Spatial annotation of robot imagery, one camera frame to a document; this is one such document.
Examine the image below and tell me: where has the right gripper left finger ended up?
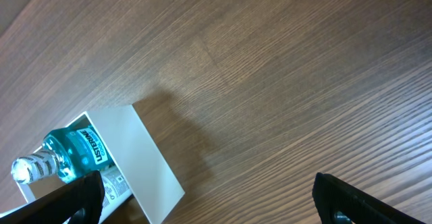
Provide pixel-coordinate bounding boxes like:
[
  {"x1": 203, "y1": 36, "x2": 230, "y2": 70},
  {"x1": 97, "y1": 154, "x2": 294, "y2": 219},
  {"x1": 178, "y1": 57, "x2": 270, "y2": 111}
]
[{"x1": 1, "y1": 171, "x2": 105, "y2": 224}]

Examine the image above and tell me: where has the white lotion tube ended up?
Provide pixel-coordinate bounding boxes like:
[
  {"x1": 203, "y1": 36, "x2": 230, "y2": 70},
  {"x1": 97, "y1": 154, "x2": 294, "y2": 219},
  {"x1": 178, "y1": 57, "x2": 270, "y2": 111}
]
[{"x1": 99, "y1": 166, "x2": 132, "y2": 224}]

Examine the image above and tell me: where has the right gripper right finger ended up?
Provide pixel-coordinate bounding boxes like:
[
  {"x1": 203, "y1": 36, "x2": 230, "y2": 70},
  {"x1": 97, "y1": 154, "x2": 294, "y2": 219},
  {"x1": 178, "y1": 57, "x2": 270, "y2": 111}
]
[{"x1": 312, "y1": 173, "x2": 422, "y2": 224}]

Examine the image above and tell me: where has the teal mouthwash bottle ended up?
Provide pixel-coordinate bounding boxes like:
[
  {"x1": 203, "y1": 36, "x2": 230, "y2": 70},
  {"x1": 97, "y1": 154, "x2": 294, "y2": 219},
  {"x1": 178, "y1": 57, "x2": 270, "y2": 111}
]
[{"x1": 11, "y1": 125, "x2": 114, "y2": 184}]

